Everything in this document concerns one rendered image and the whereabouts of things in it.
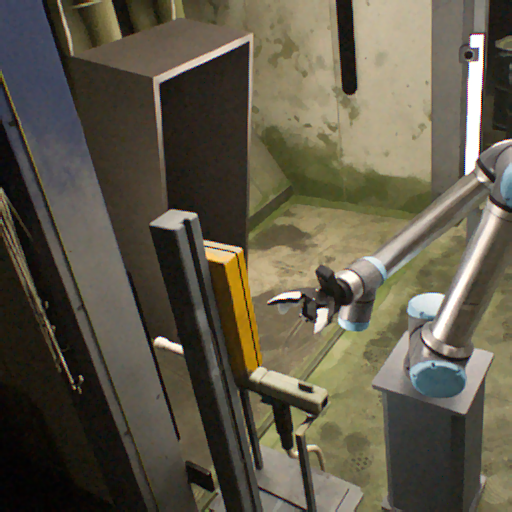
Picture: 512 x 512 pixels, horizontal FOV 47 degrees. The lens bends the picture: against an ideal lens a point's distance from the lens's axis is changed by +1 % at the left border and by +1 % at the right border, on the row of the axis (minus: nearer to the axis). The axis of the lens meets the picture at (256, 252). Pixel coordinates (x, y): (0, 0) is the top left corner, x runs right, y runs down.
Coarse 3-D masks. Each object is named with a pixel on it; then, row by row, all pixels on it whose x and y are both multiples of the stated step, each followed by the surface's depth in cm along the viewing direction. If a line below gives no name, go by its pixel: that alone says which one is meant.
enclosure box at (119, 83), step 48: (96, 48) 207; (144, 48) 208; (192, 48) 210; (240, 48) 233; (96, 96) 203; (144, 96) 191; (192, 96) 258; (240, 96) 245; (96, 144) 215; (144, 144) 202; (192, 144) 272; (240, 144) 257; (144, 192) 215; (192, 192) 288; (240, 192) 271; (144, 240) 229; (240, 240) 287; (144, 288) 245
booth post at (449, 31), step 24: (456, 0) 330; (432, 24) 343; (456, 24) 336; (432, 48) 350; (456, 48) 343; (432, 72) 357; (456, 72) 349; (432, 96) 364; (456, 96) 356; (432, 120) 372; (456, 120) 363; (432, 144) 380; (456, 144) 371; (432, 168) 388; (456, 168) 379; (432, 192) 396
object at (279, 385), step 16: (176, 352) 147; (240, 384) 136; (256, 384) 132; (272, 384) 130; (288, 384) 129; (304, 384) 126; (288, 400) 128; (304, 400) 125; (320, 400) 124; (288, 416) 135; (320, 416) 125; (288, 432) 137; (288, 448) 140
